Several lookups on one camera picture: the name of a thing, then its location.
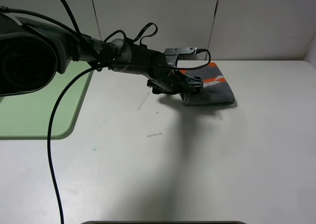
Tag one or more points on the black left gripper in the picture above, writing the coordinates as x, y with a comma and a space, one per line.
166, 77

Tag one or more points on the grey towel with orange pattern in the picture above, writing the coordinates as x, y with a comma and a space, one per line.
216, 89

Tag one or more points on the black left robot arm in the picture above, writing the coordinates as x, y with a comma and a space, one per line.
33, 51

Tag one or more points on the green plastic tray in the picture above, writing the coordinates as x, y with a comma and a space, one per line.
27, 116

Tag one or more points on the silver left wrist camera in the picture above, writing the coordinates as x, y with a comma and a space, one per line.
192, 56

